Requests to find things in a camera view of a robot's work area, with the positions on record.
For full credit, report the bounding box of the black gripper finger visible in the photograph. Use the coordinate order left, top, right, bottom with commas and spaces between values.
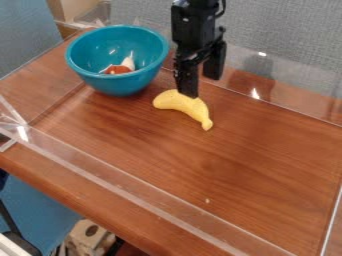
203, 41, 227, 80
174, 57, 199, 98

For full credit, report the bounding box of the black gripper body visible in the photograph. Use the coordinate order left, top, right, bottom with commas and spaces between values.
171, 0, 227, 64

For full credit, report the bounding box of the yellow toy banana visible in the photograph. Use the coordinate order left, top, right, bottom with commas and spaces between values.
152, 89, 214, 131

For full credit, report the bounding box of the blue bowl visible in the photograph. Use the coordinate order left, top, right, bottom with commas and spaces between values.
66, 25, 170, 97

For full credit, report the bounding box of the red and white toy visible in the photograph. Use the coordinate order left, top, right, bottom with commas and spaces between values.
99, 55, 136, 75

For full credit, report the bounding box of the cardboard box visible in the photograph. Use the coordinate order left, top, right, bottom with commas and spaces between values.
46, 0, 111, 38

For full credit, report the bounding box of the clear acrylic barrier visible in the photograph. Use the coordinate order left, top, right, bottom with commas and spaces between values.
0, 0, 342, 256

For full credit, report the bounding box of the wooden block with hole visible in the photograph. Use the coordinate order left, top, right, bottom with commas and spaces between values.
66, 219, 116, 256

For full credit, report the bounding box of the black cable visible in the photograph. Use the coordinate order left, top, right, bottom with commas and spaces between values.
215, 0, 227, 20

